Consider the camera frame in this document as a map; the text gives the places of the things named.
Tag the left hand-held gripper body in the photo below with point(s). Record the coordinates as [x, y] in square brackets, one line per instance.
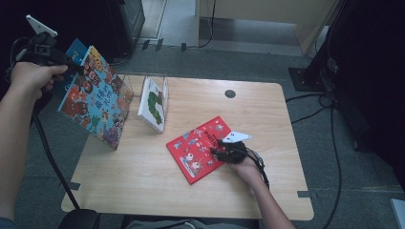
[41, 52]

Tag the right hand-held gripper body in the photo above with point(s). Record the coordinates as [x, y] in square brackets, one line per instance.
[235, 152]

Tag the dark blue monster picture book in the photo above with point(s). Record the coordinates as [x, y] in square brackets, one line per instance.
[76, 51]

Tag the red picture book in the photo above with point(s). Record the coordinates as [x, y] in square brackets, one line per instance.
[194, 152]

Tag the light blue many-monsters picture book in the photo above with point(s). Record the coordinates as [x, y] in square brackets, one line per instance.
[95, 105]

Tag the clear acrylic book rack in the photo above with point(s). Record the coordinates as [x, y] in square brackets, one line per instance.
[137, 86]

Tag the white caterpillar picture book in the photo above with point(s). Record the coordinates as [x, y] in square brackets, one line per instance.
[153, 106]

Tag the person's right hand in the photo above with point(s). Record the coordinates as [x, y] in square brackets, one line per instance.
[251, 170]

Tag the person's left hand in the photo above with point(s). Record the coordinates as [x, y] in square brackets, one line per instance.
[31, 79]

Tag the dark cabinet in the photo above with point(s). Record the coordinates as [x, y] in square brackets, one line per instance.
[127, 22]

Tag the grey table edge tape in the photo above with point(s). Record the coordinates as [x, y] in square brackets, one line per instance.
[304, 194]
[73, 186]

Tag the person's grey clothing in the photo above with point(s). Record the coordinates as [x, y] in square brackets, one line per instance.
[178, 224]

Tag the black metal stand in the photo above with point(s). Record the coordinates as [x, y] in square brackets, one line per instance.
[318, 63]

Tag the beige wooden furniture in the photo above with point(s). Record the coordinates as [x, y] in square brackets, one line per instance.
[270, 9]

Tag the black rounded object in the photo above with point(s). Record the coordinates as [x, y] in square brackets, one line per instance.
[79, 219]

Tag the white flat object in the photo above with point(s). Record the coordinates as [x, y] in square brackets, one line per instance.
[399, 213]

